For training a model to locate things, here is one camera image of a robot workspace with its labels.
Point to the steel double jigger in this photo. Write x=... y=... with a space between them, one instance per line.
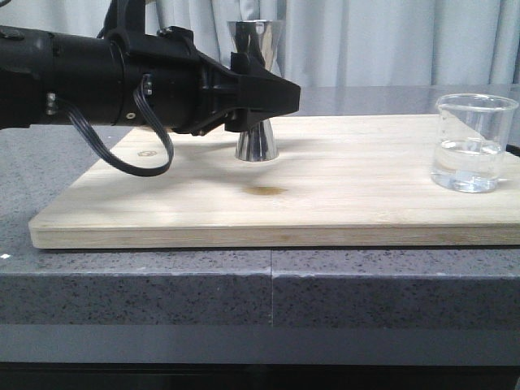
x=260 y=38

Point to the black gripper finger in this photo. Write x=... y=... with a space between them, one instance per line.
x=246 y=65
x=261 y=98

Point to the wooden cutting board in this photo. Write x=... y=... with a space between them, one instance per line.
x=338 y=181

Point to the grey curtain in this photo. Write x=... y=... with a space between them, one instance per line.
x=365 y=43

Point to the clear glass beaker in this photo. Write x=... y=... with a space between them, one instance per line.
x=472 y=134

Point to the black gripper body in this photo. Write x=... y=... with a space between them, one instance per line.
x=188 y=91

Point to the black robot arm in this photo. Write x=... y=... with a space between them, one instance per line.
x=86 y=72

